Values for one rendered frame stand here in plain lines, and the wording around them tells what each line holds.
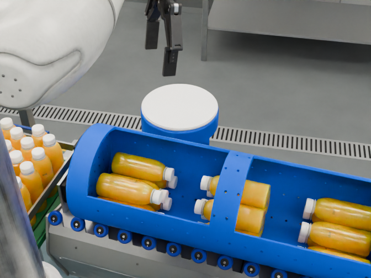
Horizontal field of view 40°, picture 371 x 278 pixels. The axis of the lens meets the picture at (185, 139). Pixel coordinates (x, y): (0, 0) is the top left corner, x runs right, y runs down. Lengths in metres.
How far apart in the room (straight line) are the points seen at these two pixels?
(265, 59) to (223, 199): 2.95
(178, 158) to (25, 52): 1.07
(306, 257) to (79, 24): 0.90
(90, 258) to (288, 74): 2.72
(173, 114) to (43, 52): 1.29
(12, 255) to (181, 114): 1.07
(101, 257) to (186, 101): 0.65
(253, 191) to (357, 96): 2.62
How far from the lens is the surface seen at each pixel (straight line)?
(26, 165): 1.62
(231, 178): 1.31
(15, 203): 0.83
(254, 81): 3.89
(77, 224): 1.57
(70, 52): 0.58
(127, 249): 1.55
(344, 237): 1.42
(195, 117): 1.81
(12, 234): 0.85
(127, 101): 3.67
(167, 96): 1.91
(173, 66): 1.16
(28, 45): 0.55
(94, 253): 1.61
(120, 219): 1.41
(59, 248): 1.66
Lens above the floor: 2.14
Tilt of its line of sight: 40 degrees down
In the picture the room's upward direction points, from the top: straight up
